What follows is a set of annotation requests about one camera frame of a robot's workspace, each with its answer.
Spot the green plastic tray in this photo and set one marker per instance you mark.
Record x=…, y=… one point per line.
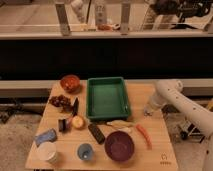
x=107, y=99

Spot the orange red bowl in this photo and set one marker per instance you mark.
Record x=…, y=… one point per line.
x=70, y=83

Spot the blue small cup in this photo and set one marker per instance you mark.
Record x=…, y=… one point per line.
x=85, y=152

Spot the purple bowl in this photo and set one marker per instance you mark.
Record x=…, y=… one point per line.
x=119, y=146

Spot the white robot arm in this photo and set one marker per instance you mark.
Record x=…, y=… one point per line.
x=168, y=91

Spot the black remote control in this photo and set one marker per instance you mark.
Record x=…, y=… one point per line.
x=96, y=133

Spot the orange carrot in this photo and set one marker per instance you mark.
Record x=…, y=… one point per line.
x=145, y=134

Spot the small black box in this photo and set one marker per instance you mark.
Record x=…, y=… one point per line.
x=62, y=125

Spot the black tripod stand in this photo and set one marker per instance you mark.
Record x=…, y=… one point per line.
x=10, y=109

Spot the white cup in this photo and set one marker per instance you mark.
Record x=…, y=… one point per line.
x=47, y=152

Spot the red yellow apple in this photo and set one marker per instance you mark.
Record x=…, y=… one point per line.
x=78, y=122

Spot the black office chair base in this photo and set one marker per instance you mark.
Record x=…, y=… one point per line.
x=187, y=129

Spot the dark grape bunch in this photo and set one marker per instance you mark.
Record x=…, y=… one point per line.
x=61, y=102

